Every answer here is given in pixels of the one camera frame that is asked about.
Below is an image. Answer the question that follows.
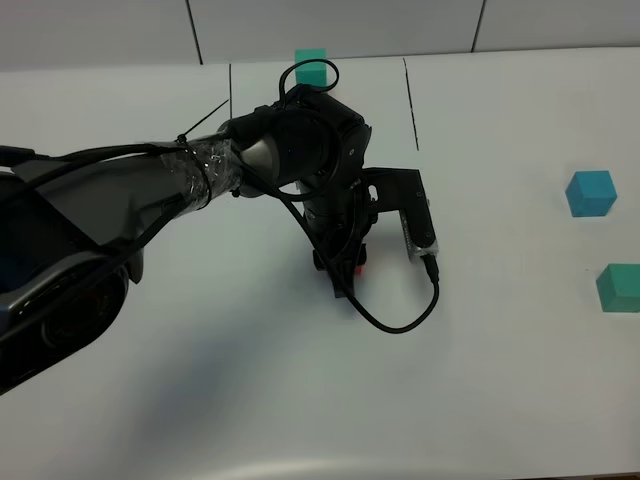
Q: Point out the black left camera cable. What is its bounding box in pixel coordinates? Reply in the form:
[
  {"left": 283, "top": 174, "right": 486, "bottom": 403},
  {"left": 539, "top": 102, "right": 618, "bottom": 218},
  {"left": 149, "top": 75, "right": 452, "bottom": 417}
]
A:
[{"left": 272, "top": 60, "right": 441, "bottom": 335}]

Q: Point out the blue cube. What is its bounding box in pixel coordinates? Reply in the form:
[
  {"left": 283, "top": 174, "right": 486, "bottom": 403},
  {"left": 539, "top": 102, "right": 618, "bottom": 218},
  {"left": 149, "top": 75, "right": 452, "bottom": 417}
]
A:
[{"left": 565, "top": 170, "right": 618, "bottom": 217}]

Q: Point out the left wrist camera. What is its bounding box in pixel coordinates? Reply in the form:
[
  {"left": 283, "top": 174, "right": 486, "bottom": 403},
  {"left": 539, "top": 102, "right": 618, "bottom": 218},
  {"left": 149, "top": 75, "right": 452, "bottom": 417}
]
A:
[{"left": 363, "top": 167, "right": 439, "bottom": 262}]

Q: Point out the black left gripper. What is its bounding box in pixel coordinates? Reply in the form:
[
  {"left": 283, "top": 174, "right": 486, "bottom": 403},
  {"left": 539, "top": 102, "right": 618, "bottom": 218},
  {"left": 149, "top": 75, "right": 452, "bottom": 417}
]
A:
[{"left": 304, "top": 169, "right": 375, "bottom": 298}]

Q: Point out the green template cube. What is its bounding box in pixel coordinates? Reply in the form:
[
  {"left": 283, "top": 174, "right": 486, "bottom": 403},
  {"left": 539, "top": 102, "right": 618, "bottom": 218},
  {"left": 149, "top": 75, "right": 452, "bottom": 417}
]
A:
[{"left": 295, "top": 48, "right": 327, "bottom": 87}]

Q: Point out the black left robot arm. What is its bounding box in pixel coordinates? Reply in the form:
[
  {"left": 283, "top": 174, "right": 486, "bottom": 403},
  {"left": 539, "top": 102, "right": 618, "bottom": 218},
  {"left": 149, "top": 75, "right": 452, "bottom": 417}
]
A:
[{"left": 1, "top": 86, "right": 364, "bottom": 391}]

